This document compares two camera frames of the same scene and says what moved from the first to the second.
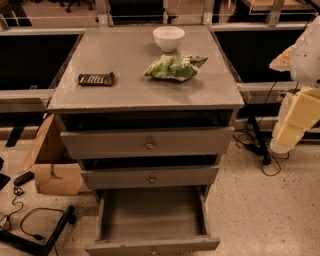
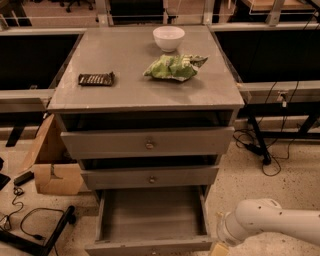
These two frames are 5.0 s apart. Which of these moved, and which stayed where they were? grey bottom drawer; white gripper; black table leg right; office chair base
Moved: white gripper
Stayed: office chair base; black table leg right; grey bottom drawer
